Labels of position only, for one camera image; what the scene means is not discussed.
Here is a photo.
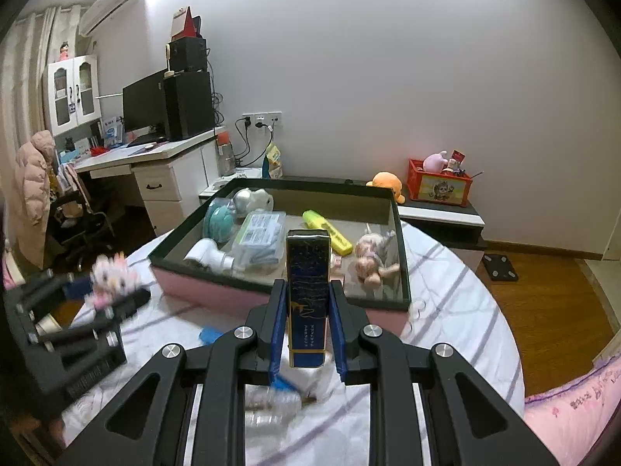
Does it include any white air conditioner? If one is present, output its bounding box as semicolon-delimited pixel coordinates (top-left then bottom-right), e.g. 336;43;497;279
78;0;144;37

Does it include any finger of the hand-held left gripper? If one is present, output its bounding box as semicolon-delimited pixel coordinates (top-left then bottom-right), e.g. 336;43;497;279
17;272;95;316
31;290;151;348

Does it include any clear plastic packet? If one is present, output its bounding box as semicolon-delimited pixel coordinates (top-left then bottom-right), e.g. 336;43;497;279
230;211;287;268

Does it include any small black speaker box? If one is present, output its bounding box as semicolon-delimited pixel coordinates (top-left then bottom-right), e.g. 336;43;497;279
167;36;208;73

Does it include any red desk calendar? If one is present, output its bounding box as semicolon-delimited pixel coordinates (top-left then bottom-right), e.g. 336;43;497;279
171;6;202;40

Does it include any blue white box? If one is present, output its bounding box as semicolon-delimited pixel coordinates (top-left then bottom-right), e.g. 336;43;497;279
99;115;124;146

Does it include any black computer monitor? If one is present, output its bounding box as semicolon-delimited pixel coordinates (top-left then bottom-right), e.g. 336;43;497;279
121;69;168;137

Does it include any pink plush toy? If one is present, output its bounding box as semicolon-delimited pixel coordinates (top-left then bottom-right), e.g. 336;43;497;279
422;150;449;173

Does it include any pink quilt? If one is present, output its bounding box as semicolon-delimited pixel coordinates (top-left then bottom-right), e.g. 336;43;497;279
524;356;621;466

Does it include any yellow highlighter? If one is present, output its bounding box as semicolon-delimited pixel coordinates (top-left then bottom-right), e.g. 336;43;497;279
302;210;354;256

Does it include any teal round case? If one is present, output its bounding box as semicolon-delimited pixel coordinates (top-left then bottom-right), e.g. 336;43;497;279
205;201;241;243

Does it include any small beige doll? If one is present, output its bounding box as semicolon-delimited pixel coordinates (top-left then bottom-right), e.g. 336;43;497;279
353;226;402;292

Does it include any dark blue tin case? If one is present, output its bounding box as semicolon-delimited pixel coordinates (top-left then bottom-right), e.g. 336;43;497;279
285;229;331;369

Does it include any black power cable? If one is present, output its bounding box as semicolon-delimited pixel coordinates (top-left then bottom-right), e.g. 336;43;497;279
234;116;275;168

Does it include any pink down jacket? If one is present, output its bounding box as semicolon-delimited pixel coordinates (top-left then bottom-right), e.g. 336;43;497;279
14;130;58;270

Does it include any white glass door cabinet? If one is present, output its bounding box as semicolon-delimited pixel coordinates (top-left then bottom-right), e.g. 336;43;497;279
41;53;104;137

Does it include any pink box with black rim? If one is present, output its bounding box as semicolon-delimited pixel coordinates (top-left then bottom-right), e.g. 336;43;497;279
147;177;413;338

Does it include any white desk with drawers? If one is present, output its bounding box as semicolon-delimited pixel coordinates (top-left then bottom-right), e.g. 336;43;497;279
73;129;229;238

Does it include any red printed crate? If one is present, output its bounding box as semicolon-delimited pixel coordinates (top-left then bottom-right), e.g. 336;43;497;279
406;158;474;209

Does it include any black computer tower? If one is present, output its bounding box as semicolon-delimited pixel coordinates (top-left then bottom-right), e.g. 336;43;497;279
162;71;215;141

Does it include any white wall socket strip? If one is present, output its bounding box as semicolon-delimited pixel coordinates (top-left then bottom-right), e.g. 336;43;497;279
241;111;283;128

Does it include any orange plush octopus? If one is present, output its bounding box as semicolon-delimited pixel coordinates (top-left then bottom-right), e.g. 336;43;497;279
365;171;407;205

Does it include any black office chair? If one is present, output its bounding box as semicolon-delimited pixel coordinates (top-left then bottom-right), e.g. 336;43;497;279
46;189;114;273

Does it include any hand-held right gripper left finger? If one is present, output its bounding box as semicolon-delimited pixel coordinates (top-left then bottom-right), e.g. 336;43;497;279
56;279;288;466

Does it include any yellow snack bag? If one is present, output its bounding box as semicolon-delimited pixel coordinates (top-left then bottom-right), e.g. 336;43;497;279
262;143;284;180

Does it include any clear bottle with orange cap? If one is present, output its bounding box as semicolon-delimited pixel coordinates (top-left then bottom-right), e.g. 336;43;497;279
216;131;236;176

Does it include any beige curtain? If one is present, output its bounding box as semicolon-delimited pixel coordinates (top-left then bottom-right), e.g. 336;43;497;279
0;5;81;205

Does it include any round bed with striped sheet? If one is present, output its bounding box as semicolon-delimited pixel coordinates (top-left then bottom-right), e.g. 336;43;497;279
58;223;527;466

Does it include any pink haired doll toy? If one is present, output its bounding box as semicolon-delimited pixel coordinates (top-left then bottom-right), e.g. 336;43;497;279
87;251;141;309

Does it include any black bathroom scale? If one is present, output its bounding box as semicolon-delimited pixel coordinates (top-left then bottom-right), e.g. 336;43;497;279
478;251;520;283

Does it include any white plastic bottle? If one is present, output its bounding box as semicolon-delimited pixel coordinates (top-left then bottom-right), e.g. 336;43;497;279
183;238;248;275

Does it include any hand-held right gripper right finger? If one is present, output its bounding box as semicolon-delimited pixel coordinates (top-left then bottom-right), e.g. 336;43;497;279
329;279;564;466

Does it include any clear plastic bottle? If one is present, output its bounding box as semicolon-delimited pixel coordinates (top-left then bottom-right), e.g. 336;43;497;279
243;386;318;430

